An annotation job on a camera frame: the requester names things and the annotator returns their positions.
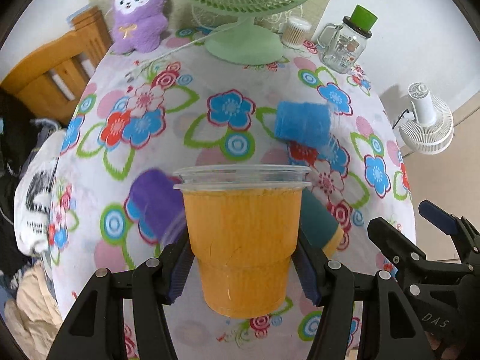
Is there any beige cartoon poster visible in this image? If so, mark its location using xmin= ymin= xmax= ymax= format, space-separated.
xmin=89 ymin=0 xmax=329 ymax=33

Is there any purple plush toy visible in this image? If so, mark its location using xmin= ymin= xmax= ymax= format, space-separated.
xmin=112 ymin=0 xmax=168 ymax=54

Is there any white printed t-shirt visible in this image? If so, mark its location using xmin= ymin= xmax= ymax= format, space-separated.
xmin=14 ymin=129 xmax=66 ymax=256

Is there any orange plastic cup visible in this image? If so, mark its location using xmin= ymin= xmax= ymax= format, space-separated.
xmin=174 ymin=164 xmax=310 ymax=319

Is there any wooden chair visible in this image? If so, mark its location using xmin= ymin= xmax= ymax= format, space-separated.
xmin=1 ymin=6 xmax=112 ymax=125

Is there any teal and yellow tumbler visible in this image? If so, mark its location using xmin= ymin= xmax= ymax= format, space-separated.
xmin=300 ymin=189 xmax=344 ymax=258

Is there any glass mason jar mug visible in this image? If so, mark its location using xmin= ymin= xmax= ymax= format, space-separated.
xmin=317 ymin=5 xmax=377 ymax=74

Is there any cotton swab container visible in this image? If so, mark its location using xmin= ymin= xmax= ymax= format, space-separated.
xmin=281 ymin=16 xmax=312 ymax=49

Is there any white clip fan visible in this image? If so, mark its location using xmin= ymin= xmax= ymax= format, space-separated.
xmin=392 ymin=82 xmax=454 ymax=155

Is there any purple plastic cup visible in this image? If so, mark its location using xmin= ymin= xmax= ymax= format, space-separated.
xmin=124 ymin=168 xmax=185 ymax=245

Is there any floral tablecloth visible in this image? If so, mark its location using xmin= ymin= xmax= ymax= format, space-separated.
xmin=48 ymin=27 xmax=415 ymax=359

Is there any white fan power cable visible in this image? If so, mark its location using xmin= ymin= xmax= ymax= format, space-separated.
xmin=128 ymin=22 xmax=241 ymax=78

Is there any beige cloth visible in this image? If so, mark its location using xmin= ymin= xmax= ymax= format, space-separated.
xmin=1 ymin=262 xmax=62 ymax=359

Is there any blue plastic cup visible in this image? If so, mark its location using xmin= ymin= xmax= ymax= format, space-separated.
xmin=274 ymin=102 xmax=332 ymax=149

